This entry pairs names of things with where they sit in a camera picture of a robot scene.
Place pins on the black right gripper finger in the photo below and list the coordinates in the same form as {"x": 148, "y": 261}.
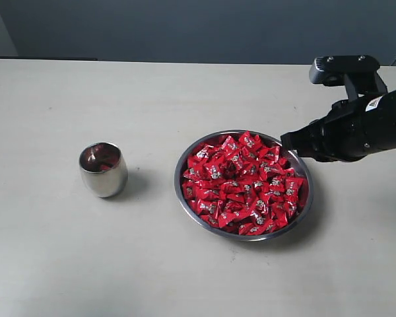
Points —
{"x": 304, "y": 141}

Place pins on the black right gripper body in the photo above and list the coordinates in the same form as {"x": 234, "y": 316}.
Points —
{"x": 349, "y": 132}

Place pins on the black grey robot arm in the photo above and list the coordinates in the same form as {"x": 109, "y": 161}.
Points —
{"x": 388, "y": 101}

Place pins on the pile of red candies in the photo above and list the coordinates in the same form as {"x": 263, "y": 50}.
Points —
{"x": 241, "y": 188}

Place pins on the metal bowl of red candies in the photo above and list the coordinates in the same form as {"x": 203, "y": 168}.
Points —
{"x": 191, "y": 211}

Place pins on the stainless steel cup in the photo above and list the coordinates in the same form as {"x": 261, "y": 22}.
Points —
{"x": 106, "y": 183}

